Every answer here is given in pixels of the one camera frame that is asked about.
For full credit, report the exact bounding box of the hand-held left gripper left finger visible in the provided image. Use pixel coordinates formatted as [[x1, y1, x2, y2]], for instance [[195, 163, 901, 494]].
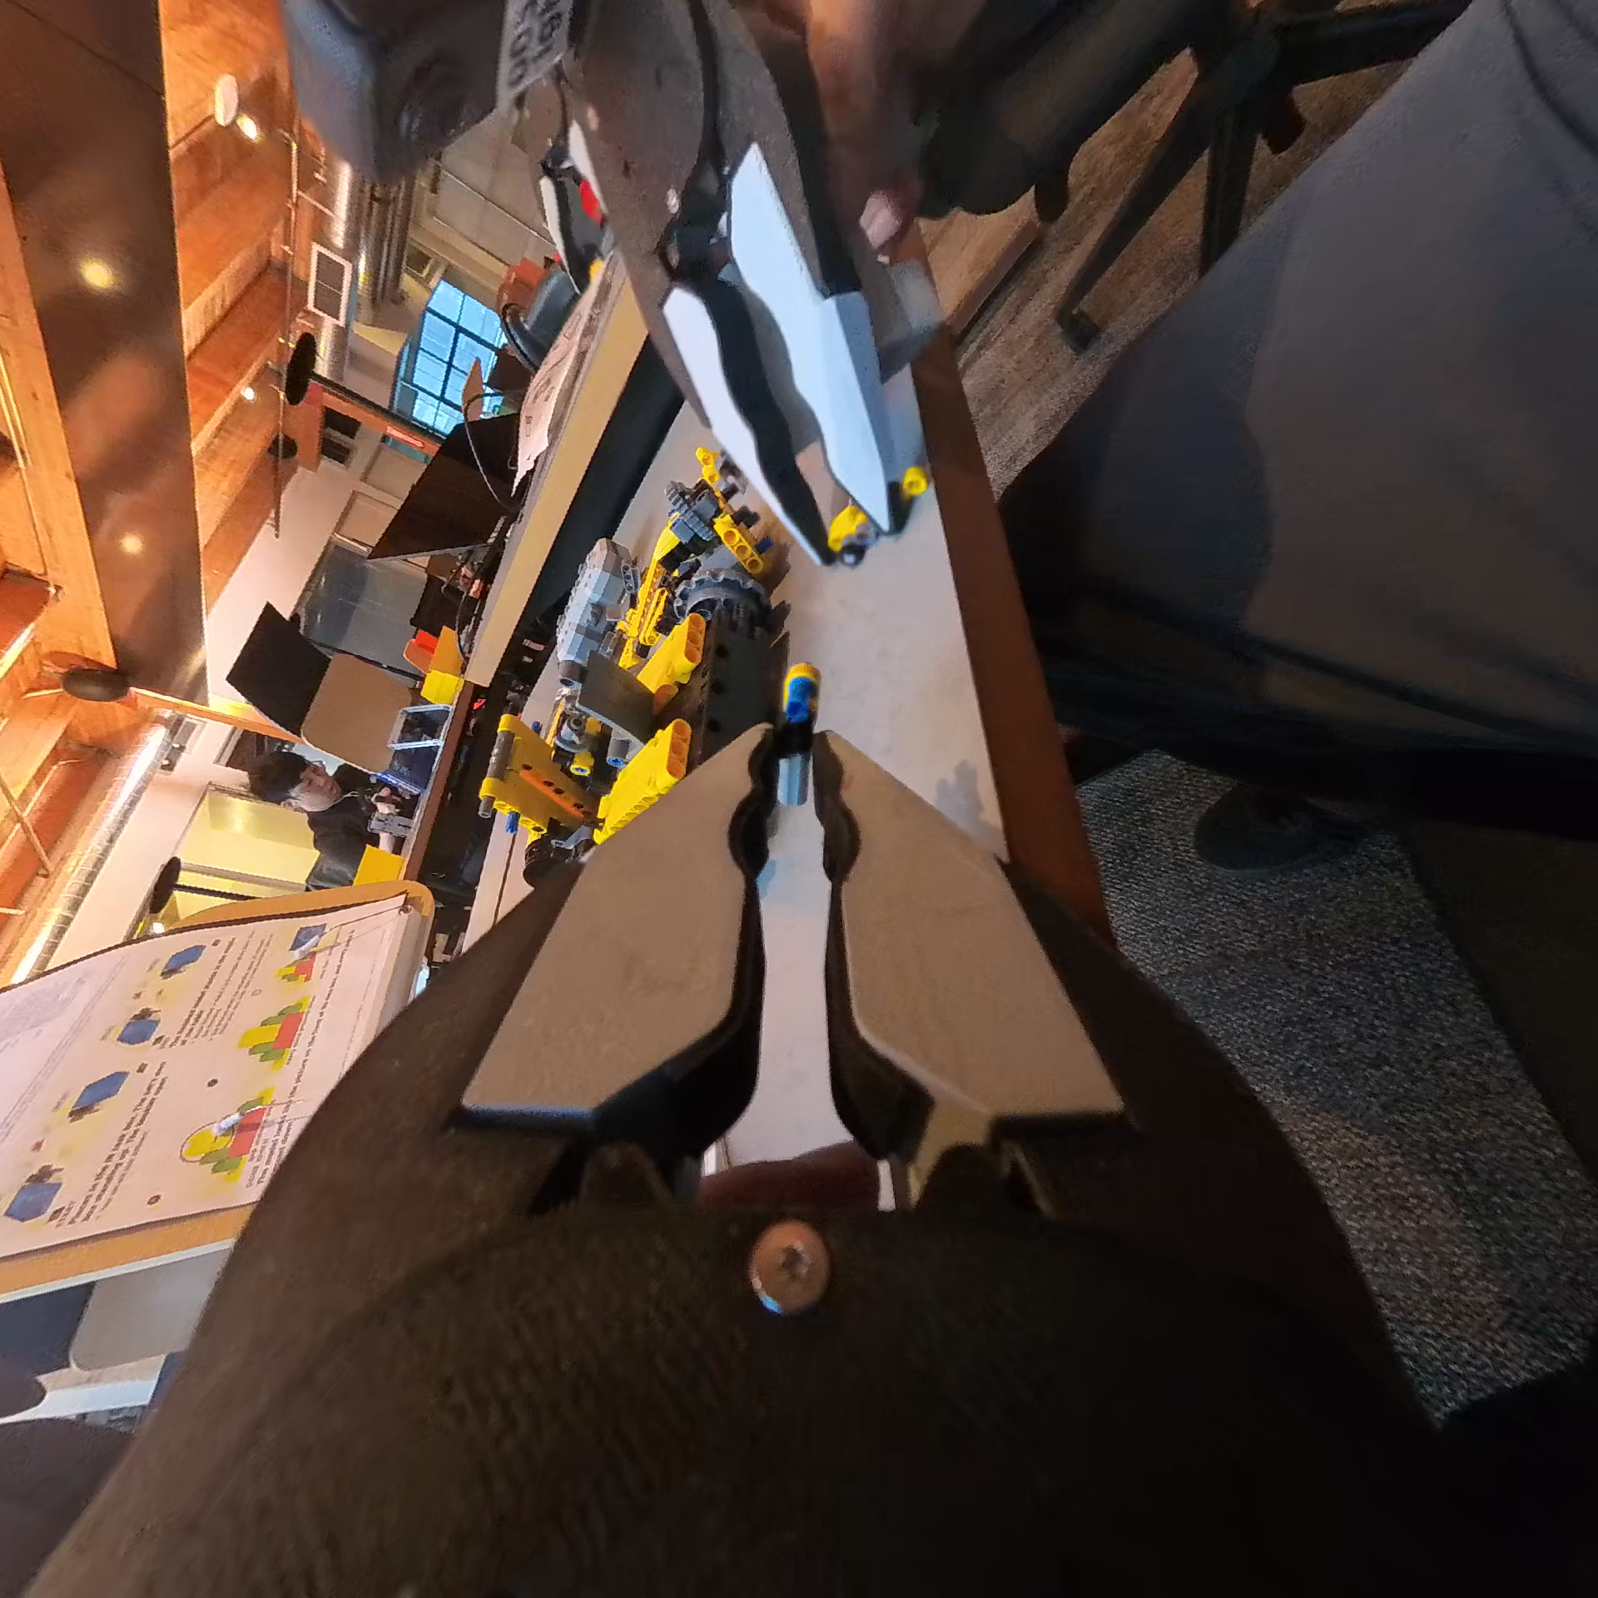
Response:
[[459, 724, 783, 1162]]

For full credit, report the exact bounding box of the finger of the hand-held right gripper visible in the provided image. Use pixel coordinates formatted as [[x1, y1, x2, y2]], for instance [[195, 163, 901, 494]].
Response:
[[728, 140, 929, 538], [659, 283, 840, 566]]

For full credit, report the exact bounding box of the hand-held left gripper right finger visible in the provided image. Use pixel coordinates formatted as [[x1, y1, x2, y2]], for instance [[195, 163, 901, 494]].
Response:
[[813, 728, 1129, 1206]]

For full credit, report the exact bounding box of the person's right hand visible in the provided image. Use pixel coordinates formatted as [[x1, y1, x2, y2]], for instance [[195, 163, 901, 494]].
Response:
[[766, 0, 954, 254]]

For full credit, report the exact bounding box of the yellow black brick vehicle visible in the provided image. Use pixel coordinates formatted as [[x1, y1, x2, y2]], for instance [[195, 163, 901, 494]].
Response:
[[480, 599, 794, 875]]

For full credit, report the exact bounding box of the pile of yellow brick beams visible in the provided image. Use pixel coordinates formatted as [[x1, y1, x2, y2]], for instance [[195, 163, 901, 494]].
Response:
[[553, 536, 652, 686]]

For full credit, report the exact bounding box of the black monitor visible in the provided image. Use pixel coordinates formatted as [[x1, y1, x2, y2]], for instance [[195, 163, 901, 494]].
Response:
[[368, 412, 522, 563]]

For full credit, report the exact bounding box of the person's dark shoe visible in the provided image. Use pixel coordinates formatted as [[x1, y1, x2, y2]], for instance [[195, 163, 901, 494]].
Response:
[[1192, 779, 1376, 871]]

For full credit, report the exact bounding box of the brown cardboard sheet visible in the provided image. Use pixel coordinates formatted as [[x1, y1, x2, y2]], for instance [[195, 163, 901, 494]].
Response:
[[300, 654, 418, 772]]

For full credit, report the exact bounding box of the black office chair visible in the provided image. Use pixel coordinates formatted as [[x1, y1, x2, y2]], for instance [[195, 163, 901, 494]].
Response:
[[925, 0, 1475, 351]]

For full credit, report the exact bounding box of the black flat panel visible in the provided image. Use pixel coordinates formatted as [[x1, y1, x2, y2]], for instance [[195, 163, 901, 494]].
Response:
[[225, 602, 334, 738]]

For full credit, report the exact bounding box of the person's grey trouser leg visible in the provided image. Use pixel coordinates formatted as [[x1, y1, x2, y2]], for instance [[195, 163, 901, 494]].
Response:
[[1000, 0, 1598, 776]]

